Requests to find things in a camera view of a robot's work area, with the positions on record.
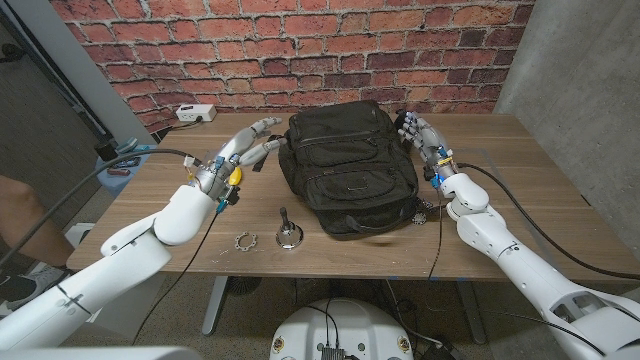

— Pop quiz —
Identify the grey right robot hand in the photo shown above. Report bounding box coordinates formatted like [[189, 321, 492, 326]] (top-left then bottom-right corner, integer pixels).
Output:
[[397, 110, 458, 181]]

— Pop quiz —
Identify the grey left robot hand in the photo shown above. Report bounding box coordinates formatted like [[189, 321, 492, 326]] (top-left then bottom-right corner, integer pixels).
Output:
[[191, 116, 289, 201]]

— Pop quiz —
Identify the black backpack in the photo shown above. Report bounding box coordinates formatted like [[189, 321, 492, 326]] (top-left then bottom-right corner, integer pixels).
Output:
[[252, 99, 421, 237]]

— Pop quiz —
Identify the white power strip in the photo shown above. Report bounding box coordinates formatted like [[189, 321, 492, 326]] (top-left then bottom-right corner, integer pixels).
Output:
[[175, 103, 218, 123]]

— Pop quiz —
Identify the silver call bell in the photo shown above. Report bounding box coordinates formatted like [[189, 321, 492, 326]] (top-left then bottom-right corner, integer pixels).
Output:
[[275, 206, 305, 250]]

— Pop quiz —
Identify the red brick printed backdrop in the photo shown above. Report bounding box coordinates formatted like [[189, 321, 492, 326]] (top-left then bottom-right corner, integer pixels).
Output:
[[49, 0, 536, 135]]

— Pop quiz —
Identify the blue round stool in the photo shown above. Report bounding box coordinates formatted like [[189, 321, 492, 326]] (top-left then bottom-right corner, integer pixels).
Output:
[[94, 144, 159, 197]]

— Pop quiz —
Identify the black floor fan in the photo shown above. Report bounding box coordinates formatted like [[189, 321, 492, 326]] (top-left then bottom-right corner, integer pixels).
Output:
[[227, 276, 264, 296]]

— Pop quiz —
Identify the grey table leg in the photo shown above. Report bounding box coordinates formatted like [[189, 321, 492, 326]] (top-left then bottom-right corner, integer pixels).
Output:
[[457, 280, 489, 345], [202, 276, 229, 336]]

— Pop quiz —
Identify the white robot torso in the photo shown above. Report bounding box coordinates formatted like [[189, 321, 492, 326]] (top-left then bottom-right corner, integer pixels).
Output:
[[269, 298, 415, 360]]

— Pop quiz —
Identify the black power brick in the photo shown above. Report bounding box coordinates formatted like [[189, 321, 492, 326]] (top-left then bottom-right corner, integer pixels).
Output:
[[424, 339, 464, 360]]

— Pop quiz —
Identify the person's bare leg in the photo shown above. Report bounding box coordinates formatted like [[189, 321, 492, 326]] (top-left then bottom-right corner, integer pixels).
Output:
[[0, 174, 76, 269]]

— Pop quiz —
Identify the grey sneaker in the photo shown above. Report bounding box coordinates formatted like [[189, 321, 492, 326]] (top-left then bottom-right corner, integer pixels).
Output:
[[0, 262, 74, 314]]

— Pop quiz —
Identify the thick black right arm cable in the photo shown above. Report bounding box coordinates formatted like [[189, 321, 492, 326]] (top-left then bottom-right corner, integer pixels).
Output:
[[457, 162, 640, 281]]

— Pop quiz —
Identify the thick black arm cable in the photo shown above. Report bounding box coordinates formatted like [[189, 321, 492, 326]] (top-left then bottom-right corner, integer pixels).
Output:
[[0, 147, 201, 266], [457, 162, 640, 281]]

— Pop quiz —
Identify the metal keychain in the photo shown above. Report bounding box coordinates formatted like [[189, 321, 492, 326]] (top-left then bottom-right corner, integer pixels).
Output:
[[412, 197, 444, 226]]

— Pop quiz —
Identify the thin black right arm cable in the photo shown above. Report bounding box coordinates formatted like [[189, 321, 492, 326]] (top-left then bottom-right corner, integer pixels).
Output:
[[427, 187, 446, 281]]

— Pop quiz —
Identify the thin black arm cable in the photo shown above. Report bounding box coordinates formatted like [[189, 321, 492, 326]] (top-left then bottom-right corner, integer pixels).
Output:
[[427, 187, 446, 281], [130, 199, 236, 346]]

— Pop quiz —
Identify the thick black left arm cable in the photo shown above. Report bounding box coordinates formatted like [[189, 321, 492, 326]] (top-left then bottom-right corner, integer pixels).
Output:
[[0, 147, 201, 266]]

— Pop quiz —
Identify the metal toothed ring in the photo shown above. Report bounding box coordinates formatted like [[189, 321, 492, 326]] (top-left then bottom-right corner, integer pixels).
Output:
[[233, 231, 258, 253]]

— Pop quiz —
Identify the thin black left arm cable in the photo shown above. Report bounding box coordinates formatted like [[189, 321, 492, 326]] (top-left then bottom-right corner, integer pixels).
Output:
[[130, 199, 236, 346]]

